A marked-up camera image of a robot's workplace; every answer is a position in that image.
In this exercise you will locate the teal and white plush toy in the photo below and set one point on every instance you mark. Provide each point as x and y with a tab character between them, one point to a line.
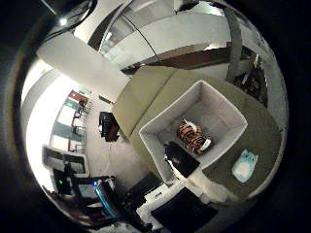
244	166

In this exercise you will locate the grey fabric storage container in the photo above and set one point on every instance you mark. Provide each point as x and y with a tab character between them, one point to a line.
214	106

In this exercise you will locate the orange striped tiger plush toy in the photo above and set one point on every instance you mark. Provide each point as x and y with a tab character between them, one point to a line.
194	138

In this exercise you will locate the black equipment cart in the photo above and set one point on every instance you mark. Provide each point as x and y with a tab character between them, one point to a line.
97	194

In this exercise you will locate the olive green upholstered bench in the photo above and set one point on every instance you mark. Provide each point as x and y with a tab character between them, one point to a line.
152	93

